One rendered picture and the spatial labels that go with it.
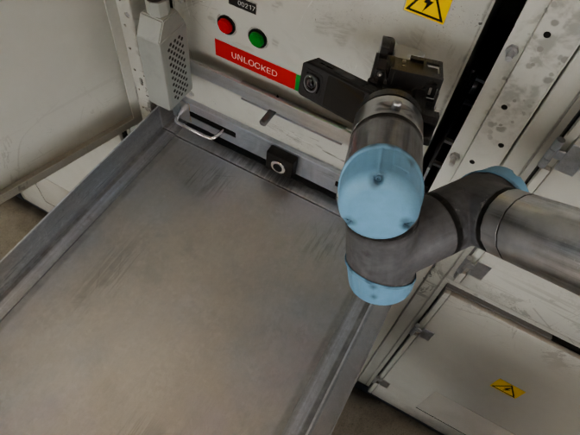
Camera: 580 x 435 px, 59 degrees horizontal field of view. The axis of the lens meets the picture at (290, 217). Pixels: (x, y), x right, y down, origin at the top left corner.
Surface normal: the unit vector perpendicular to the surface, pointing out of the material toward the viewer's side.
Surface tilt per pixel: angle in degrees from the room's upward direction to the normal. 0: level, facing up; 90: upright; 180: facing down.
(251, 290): 0
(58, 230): 90
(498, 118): 90
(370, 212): 75
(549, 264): 87
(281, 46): 90
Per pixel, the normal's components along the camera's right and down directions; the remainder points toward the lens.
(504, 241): -0.90, 0.29
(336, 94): -0.65, 0.40
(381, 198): -0.20, 0.64
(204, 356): 0.08, -0.54
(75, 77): 0.71, 0.62
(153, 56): -0.48, 0.71
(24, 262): 0.88, 0.44
